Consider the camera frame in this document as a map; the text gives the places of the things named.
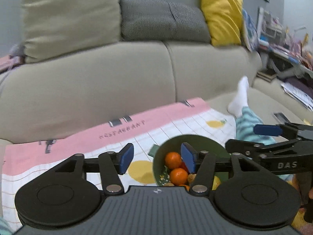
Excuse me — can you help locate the white sock right foot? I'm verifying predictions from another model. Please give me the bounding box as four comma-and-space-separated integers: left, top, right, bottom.
227, 76, 249, 118

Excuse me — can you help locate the grey houndstooth cushion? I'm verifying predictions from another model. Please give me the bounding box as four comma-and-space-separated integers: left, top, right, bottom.
120, 0, 211, 43

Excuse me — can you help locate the yellow cushion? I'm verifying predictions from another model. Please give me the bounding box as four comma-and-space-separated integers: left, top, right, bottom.
201, 0, 243, 47

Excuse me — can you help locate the pink checkered tablecloth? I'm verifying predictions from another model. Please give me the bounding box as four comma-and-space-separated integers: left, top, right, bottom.
2, 98, 236, 230

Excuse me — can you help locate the cluttered side table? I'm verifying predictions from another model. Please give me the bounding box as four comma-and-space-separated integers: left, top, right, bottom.
257, 7, 312, 79

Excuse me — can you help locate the teal striped pyjama leg right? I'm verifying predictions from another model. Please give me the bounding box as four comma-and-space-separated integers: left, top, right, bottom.
236, 107, 276, 145

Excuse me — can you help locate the red cherry tomato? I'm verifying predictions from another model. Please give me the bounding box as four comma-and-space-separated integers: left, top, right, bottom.
180, 162, 189, 173

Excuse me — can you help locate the beige cushion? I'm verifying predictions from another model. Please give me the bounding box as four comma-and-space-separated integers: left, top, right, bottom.
22, 0, 121, 63

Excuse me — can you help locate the grey plush toy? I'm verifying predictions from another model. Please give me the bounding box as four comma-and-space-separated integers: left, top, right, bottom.
9, 43, 24, 57

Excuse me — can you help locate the beige sofa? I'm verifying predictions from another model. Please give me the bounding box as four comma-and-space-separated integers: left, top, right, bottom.
1, 41, 312, 143

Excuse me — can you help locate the green ceramic bowl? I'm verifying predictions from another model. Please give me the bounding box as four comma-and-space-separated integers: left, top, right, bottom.
152, 134, 230, 186

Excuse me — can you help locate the green coaster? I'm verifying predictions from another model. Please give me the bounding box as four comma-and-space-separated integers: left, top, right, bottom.
148, 144, 159, 158

